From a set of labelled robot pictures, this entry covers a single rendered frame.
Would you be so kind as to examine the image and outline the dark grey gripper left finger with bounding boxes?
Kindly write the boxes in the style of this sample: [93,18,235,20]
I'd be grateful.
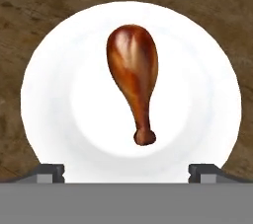
[5,164,65,185]

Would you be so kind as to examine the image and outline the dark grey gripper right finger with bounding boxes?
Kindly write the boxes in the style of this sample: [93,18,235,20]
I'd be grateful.
[188,164,251,185]

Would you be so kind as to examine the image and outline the brown chicken drumstick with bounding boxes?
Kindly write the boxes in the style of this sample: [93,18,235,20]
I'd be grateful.
[106,24,159,147]

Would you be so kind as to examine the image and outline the white round plate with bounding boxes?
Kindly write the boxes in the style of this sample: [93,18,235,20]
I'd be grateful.
[20,1,242,185]

